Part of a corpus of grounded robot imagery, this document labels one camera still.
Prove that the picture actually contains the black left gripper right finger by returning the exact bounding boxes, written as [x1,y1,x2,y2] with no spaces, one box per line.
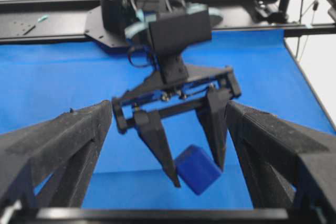
[225,101,335,218]

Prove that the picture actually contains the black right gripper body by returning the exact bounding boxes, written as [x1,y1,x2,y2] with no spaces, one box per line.
[112,63,242,134]

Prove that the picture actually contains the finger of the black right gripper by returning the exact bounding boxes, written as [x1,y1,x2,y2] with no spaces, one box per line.
[196,86,229,170]
[133,110,181,188]

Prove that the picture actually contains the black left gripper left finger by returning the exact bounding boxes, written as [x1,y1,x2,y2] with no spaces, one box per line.
[1,100,112,208]

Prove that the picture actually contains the blue block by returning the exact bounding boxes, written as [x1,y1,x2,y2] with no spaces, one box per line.
[174,145,222,195]

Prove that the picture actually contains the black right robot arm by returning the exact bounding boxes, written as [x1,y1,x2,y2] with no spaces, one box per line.
[85,0,241,187]

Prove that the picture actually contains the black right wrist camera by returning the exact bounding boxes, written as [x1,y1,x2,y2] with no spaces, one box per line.
[149,10,212,57]

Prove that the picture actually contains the black aluminium table frame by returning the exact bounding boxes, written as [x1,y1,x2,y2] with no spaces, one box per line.
[1,0,335,48]

